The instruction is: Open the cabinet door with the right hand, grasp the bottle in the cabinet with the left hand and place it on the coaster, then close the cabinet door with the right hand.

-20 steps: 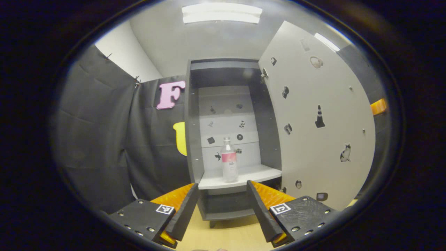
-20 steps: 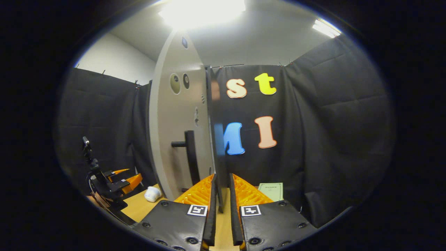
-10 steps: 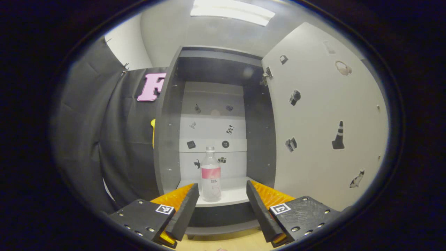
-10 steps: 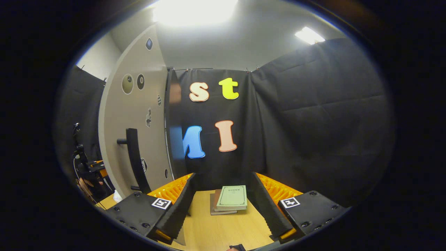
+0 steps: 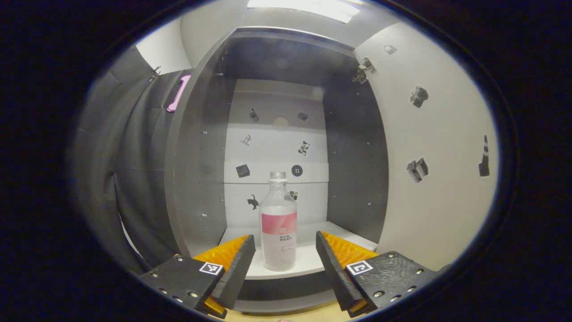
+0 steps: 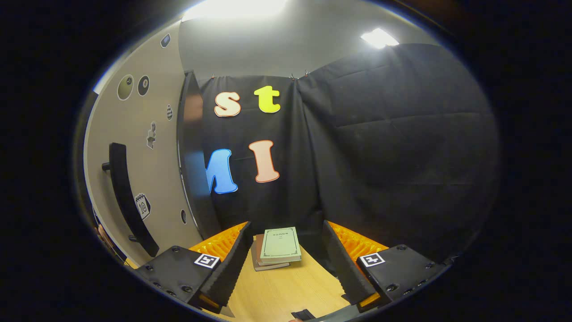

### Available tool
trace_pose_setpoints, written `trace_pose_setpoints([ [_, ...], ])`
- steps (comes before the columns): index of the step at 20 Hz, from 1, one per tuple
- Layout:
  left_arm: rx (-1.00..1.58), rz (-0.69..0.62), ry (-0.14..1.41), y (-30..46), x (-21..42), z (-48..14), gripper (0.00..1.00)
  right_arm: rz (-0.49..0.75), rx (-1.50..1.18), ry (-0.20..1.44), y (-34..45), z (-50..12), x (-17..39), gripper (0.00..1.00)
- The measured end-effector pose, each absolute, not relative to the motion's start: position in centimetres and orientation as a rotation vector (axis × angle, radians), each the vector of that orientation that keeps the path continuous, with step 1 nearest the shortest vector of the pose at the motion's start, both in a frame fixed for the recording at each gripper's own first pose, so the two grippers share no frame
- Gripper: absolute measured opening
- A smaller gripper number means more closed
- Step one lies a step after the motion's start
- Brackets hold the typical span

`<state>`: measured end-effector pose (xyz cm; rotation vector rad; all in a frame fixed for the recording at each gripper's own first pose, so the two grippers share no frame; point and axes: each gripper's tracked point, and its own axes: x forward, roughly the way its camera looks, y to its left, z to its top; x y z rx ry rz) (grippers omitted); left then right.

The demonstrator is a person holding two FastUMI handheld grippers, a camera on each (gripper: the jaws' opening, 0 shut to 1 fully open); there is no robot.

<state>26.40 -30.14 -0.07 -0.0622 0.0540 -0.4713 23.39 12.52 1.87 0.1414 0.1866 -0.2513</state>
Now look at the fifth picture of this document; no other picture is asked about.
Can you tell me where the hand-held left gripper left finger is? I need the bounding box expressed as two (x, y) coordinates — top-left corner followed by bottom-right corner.
(139, 234), (257, 319)

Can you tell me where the beige cabinet door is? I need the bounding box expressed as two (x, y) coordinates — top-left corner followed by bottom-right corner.
(353, 22), (500, 271)

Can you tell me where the large ceiling light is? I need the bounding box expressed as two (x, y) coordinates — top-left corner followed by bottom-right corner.
(247, 0), (360, 24)

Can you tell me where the clear bottle with pink label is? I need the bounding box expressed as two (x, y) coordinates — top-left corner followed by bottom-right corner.
(259, 171), (298, 272)

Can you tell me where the grey cabinet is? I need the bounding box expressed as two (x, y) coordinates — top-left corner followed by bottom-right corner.
(164, 27), (389, 314)

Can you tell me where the black backdrop cloth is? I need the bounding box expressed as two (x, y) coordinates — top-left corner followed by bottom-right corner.
(74, 45), (193, 273)

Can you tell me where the metal door hinge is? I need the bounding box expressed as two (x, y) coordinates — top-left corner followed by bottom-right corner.
(352, 57), (376, 85)

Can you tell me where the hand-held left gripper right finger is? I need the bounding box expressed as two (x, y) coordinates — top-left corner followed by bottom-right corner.
(315, 230), (441, 318)

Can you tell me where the white cabinet shelf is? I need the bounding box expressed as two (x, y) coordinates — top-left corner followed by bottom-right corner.
(219, 221), (378, 280)

